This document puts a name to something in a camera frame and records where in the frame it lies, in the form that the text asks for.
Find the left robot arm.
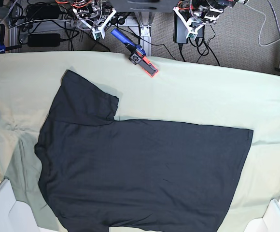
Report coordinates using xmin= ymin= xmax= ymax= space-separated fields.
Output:
xmin=177 ymin=0 xmax=249 ymax=24

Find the light green table cloth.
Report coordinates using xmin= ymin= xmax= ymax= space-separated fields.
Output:
xmin=0 ymin=51 xmax=280 ymax=232

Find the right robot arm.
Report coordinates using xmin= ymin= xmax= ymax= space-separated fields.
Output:
xmin=55 ymin=0 xmax=106 ymax=25

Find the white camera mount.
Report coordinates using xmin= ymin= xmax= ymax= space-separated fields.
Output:
xmin=173 ymin=6 xmax=224 ymax=38
xmin=73 ymin=8 xmax=117 ymax=41

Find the white cable on carpet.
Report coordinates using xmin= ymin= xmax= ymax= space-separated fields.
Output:
xmin=243 ymin=0 xmax=280 ymax=48

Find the black power brick right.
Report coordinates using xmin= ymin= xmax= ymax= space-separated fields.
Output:
xmin=173 ymin=15 xmax=205 ymax=46

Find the white bin left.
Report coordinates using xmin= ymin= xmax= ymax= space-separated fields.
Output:
xmin=0 ymin=179 xmax=39 ymax=232

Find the white bin right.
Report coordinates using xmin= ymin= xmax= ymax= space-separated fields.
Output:
xmin=244 ymin=199 xmax=280 ymax=232

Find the white bin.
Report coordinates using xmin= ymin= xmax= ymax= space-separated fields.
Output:
xmin=244 ymin=199 xmax=280 ymax=232
xmin=0 ymin=179 xmax=39 ymax=232

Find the black T-shirt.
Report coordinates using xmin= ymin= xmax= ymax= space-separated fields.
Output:
xmin=35 ymin=70 xmax=253 ymax=232

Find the black power brick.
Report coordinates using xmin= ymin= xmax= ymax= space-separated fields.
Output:
xmin=27 ymin=33 xmax=61 ymax=47
xmin=173 ymin=15 xmax=205 ymax=46

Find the blue orange bar clamp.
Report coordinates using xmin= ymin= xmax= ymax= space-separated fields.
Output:
xmin=111 ymin=29 xmax=159 ymax=78

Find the aluminium frame post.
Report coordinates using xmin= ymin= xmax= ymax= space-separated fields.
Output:
xmin=135 ymin=12 xmax=154 ymax=56

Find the black power brick left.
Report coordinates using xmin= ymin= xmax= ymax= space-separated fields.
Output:
xmin=27 ymin=33 xmax=61 ymax=47

